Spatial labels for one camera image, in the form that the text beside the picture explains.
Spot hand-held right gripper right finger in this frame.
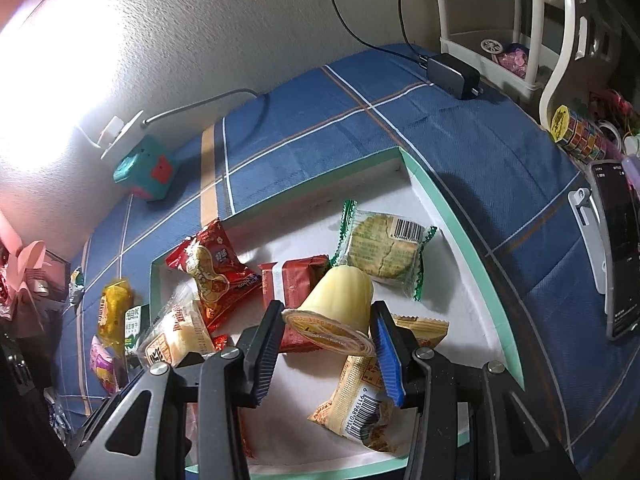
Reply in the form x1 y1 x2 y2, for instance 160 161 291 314
368 300 582 480

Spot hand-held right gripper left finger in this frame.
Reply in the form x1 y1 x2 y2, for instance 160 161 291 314
70 300 287 480

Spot orange cracker packet with barcode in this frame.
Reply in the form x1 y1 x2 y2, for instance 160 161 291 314
307 314 451 455

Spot red snack packet gold label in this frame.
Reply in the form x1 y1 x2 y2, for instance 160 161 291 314
259 255 330 353

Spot yellow pudding cup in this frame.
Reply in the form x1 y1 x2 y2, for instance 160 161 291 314
281 266 377 358

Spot clear bread packet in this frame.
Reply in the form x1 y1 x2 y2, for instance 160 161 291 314
137 285 217 373

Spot white tray with teal rim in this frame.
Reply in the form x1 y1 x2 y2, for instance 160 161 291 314
149 146 525 478

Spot blue and white packet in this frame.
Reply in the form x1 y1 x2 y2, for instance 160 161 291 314
47 400 71 441

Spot plain red snack packet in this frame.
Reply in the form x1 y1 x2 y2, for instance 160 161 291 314
239 410 255 458

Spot pink and purple snack packet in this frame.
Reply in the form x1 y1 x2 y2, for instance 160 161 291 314
89 336 121 397

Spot red peanut snack packet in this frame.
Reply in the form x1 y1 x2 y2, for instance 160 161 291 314
165 217 264 335

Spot clear green-edged cracker packet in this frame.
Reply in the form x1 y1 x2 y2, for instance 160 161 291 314
330 200 438 302

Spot green and white snack packet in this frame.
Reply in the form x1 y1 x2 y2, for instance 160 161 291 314
122 305 151 361

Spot yellow snack packet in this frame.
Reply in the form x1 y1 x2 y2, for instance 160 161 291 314
97 280 135 358

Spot small silver green packet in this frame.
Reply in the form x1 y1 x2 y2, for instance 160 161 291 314
67 266 86 306

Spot pink gift box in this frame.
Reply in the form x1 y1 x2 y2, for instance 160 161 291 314
0 212 71 341

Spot teal cube box red patches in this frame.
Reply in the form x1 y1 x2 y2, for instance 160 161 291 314
112 135 174 203

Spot white phone holder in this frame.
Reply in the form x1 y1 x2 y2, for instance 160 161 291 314
567 187 618 342

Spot black smartphone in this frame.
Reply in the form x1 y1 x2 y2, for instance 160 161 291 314
590 160 640 341

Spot white power strip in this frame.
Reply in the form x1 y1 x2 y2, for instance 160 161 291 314
97 111 147 161

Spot black charger adapter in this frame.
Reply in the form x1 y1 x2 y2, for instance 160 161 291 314
426 52 483 101

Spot colourful patterned cylinder tin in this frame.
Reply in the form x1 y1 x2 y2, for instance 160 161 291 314
550 104 621 163

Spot pink item in rack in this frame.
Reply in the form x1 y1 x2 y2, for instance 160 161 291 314
497 42 531 81

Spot white plastic rack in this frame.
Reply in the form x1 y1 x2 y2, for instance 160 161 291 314
431 0 603 128

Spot grey gooseneck cable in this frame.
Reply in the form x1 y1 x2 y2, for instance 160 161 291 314
142 87 271 146

